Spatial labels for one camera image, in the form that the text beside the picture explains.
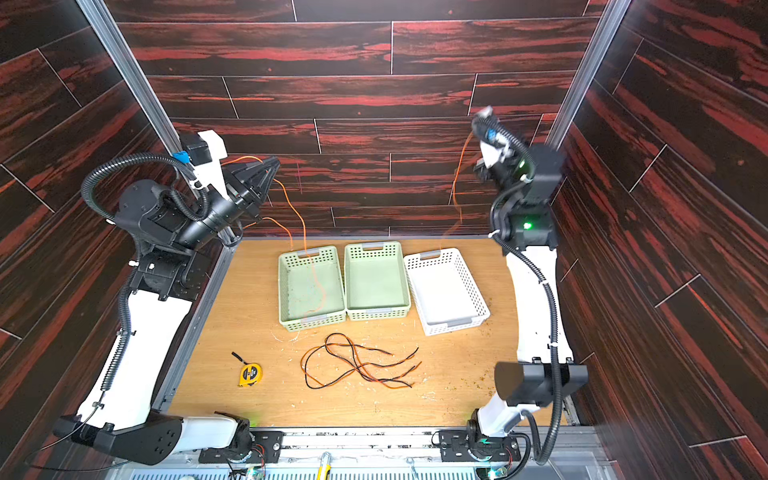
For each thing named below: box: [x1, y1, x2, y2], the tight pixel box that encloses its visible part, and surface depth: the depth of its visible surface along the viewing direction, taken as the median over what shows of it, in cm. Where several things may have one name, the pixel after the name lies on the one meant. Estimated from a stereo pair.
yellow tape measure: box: [231, 351, 263, 387], surface depth 86 cm
